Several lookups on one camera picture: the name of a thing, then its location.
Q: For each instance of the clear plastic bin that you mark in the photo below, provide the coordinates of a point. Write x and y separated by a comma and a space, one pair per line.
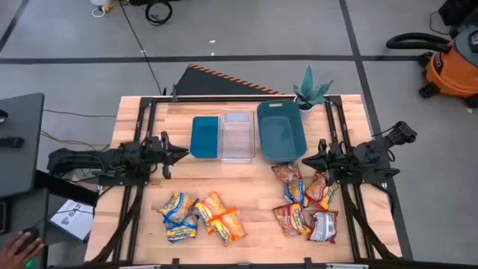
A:
236, 143

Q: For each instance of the person's hand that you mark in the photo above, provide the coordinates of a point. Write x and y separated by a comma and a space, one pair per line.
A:
16, 252

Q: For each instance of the black computer mouse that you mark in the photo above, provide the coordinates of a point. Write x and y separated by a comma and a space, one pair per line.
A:
33, 233

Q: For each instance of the dark gray desk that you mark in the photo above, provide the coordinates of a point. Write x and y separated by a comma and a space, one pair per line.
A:
22, 164

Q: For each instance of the orange shop vacuum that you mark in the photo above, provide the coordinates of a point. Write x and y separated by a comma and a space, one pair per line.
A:
453, 71

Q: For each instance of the small black desk object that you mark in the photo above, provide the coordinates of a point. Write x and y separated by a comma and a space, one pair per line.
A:
3, 116

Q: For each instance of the black ramp with orange stripes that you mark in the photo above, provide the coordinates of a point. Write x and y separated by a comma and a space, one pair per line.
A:
213, 83

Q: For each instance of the orange Maruchan noodle pack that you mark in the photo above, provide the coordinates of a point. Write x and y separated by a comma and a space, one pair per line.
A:
209, 207
228, 227

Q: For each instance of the white printed paper sheet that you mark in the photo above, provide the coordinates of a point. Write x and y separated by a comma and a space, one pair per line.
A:
72, 220

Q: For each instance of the large teal plastic bin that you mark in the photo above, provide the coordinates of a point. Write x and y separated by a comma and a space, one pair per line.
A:
281, 138

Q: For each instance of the small teal plastic bin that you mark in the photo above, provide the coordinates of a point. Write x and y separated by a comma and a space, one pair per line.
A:
204, 137

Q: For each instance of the black equipment case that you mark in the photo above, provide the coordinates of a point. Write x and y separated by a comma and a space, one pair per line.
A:
461, 11

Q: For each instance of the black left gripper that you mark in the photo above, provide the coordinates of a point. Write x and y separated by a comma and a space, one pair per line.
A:
158, 153

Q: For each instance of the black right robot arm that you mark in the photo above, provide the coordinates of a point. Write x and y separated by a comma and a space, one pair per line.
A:
367, 151

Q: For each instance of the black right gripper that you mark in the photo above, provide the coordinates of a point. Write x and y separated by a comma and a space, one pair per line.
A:
336, 160

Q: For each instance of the blue Maruchan noodle pack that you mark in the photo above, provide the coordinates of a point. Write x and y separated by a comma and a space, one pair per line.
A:
177, 206
296, 193
182, 231

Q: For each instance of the teal potted succulent plant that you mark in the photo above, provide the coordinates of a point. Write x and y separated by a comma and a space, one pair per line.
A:
309, 93

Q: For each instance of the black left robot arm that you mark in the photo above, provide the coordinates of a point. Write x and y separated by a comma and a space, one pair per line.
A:
82, 158

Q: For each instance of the black metal rig frame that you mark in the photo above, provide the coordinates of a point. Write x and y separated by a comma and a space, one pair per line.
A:
224, 98

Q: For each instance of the small green object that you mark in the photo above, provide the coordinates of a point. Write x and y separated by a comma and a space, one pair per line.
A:
30, 263

